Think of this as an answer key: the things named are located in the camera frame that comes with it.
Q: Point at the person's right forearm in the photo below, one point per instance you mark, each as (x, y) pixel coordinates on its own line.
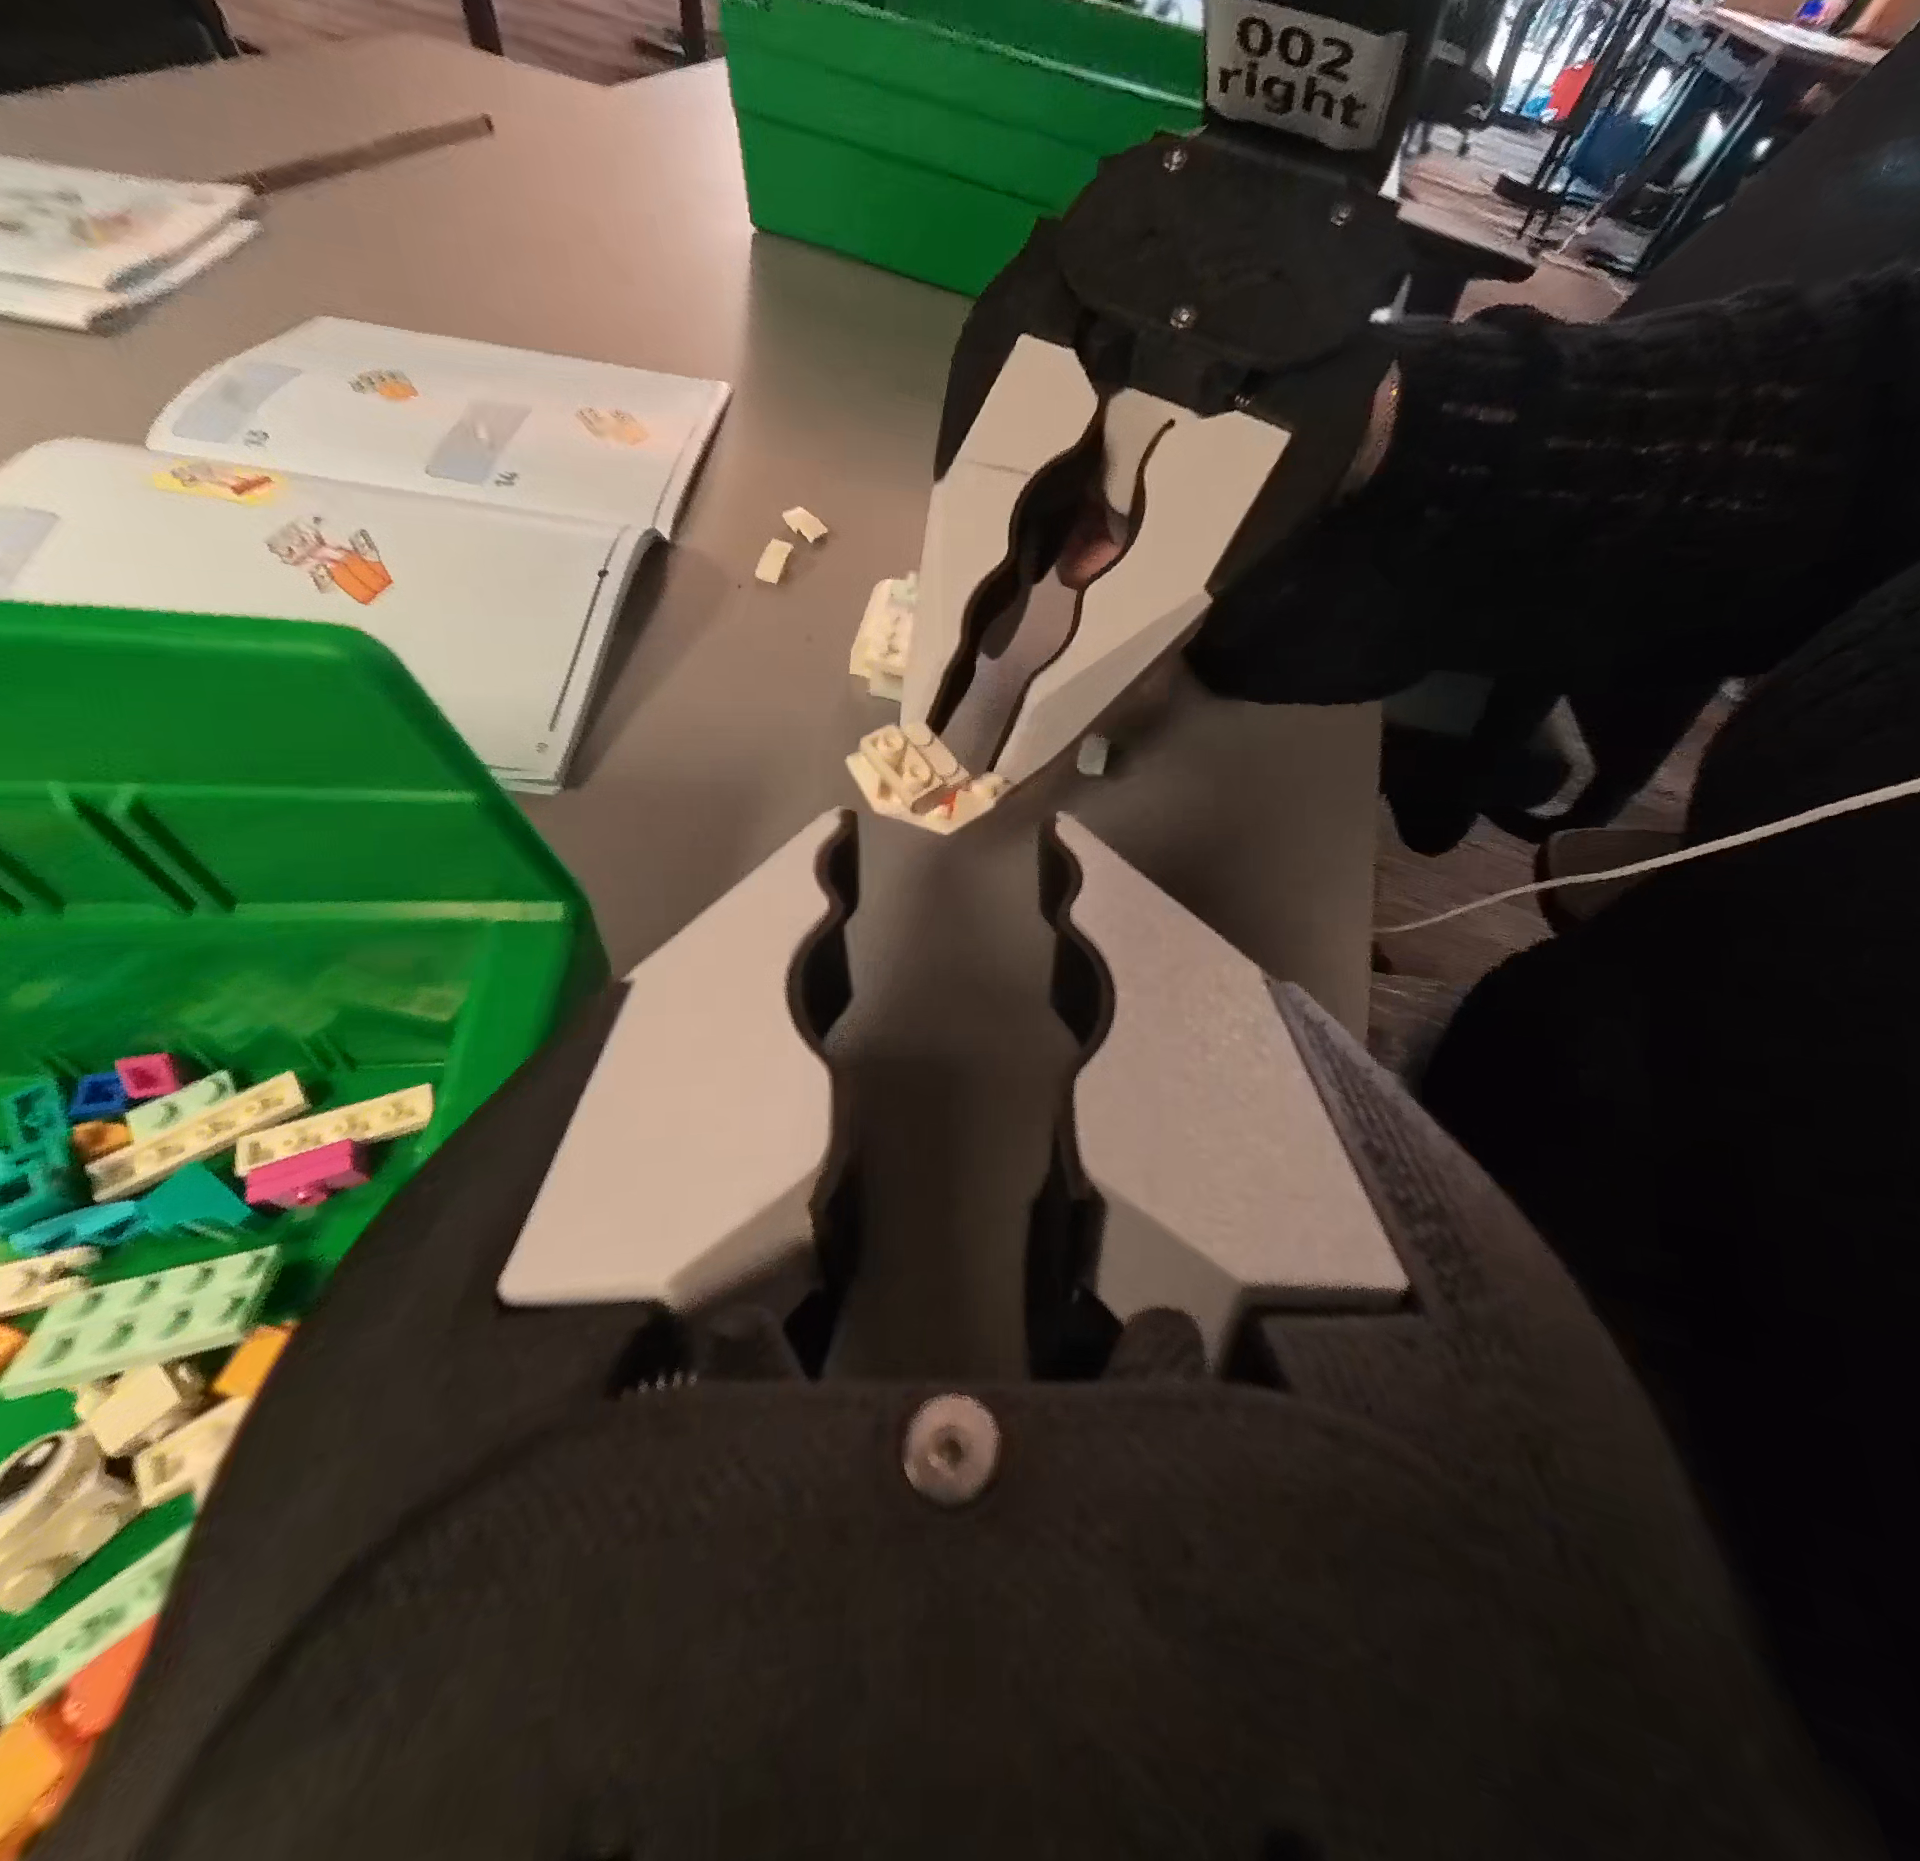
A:
(1574, 511)

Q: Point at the closed white instruction booklet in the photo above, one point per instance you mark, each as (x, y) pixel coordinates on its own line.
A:
(104, 211)
(134, 294)

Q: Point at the green plastic bin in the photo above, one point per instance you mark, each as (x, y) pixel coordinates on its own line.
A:
(930, 121)

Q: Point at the green bin holding lego bricks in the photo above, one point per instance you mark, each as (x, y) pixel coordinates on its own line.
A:
(301, 871)

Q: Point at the person's black clothed lap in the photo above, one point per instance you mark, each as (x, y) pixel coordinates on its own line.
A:
(1724, 1218)

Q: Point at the orange and cream lego assembly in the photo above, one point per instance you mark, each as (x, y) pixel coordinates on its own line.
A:
(915, 773)

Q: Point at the large cream lego assembly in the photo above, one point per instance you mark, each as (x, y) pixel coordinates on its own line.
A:
(882, 639)

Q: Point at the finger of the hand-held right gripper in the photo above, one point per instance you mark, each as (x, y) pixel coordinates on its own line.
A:
(975, 511)
(1201, 496)

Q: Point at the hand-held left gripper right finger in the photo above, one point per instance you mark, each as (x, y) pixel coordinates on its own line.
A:
(1230, 1141)

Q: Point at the pile of mixed lego bricks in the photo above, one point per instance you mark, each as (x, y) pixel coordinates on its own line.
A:
(150, 1292)

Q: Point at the open instruction booklet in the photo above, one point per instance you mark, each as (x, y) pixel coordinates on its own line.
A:
(375, 540)

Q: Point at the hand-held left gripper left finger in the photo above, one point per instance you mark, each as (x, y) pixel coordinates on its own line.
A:
(674, 1141)

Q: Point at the person's right hand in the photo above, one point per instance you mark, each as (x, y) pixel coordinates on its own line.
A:
(1088, 549)

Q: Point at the curved cream lego slope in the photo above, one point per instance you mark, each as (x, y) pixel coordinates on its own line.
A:
(776, 562)
(806, 526)

